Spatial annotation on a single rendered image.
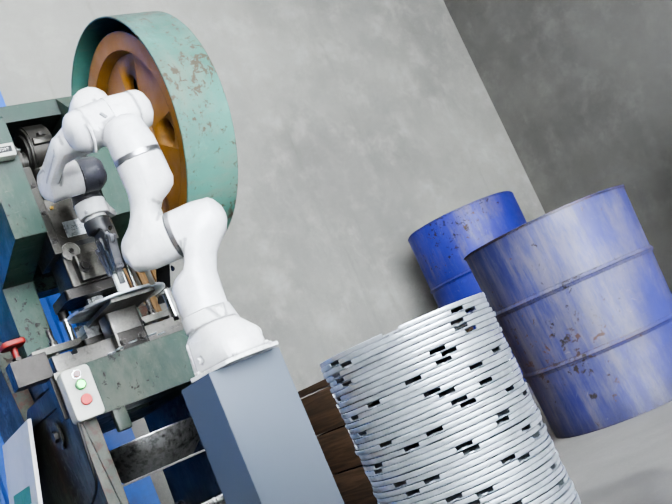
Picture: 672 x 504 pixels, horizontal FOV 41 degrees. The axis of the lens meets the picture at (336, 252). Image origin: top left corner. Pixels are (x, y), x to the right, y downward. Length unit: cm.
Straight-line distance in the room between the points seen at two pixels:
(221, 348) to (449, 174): 352
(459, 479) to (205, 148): 161
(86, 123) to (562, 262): 112
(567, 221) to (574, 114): 339
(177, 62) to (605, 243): 139
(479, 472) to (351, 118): 389
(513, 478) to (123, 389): 141
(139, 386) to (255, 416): 65
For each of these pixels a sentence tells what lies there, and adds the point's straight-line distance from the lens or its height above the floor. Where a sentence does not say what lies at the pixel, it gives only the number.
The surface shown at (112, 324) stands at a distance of 261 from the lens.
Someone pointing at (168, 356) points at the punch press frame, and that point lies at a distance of 257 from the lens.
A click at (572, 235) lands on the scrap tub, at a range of 204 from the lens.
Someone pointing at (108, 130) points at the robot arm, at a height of 104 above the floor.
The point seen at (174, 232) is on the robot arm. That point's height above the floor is 78.
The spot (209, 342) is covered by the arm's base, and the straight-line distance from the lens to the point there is 195.
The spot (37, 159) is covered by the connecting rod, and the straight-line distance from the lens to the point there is 286.
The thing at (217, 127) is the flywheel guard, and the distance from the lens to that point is 274.
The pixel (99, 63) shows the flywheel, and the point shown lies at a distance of 320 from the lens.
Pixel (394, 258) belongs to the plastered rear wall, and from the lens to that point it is 483.
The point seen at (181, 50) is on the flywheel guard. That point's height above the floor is 143.
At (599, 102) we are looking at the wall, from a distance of 529.
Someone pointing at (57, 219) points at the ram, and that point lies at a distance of 278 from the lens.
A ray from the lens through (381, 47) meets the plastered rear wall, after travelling 547.
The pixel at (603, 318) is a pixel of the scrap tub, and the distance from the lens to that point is 204.
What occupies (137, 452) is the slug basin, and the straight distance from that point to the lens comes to 260.
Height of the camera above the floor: 30
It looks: 8 degrees up
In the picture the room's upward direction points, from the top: 24 degrees counter-clockwise
